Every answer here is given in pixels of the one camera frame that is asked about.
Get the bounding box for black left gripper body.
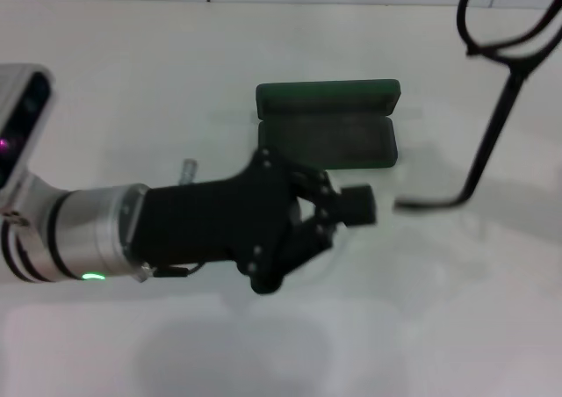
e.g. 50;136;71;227
142;147;305;296

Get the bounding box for green glasses case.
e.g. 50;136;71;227
256;78;401;171

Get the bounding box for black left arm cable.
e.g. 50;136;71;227
144;261;208;280

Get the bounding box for black glasses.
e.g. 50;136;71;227
393;0;562;211

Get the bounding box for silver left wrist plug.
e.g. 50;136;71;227
177;159;199;186

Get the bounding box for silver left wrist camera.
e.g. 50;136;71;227
0;64;57;199

